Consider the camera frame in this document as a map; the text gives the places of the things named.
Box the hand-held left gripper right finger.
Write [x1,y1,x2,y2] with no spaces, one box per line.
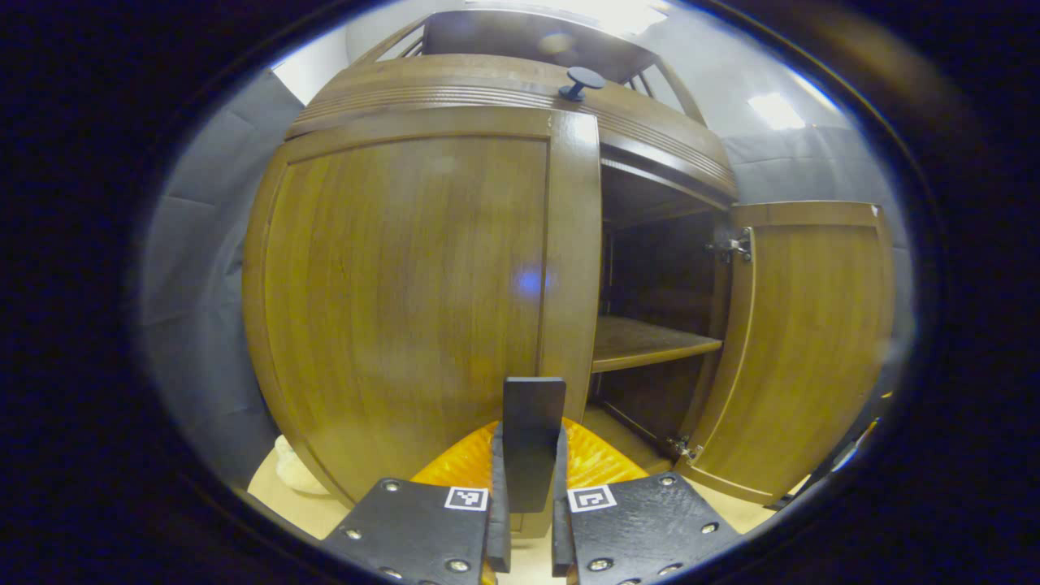
[551,416,744,585]

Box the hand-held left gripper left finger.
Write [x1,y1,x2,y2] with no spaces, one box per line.
[321,418,513,585]

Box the wooden cabinet door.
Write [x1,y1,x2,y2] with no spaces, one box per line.
[674,200,897,506]
[242,106,604,537]

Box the wooden double-door shoe cabinet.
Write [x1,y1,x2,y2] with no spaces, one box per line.
[242,8,899,537]

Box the cream lumpy object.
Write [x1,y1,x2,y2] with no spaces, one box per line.
[274,435,330,496]

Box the wooden inner shelf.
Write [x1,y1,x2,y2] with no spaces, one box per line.
[591,314,724,375]

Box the small ceiling light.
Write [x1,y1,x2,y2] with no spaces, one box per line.
[747,92,807,131]

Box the black round drawer knob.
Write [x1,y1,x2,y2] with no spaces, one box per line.
[557,67,607,103]

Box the large ceiling light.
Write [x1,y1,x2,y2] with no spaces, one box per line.
[520,0,671,37]

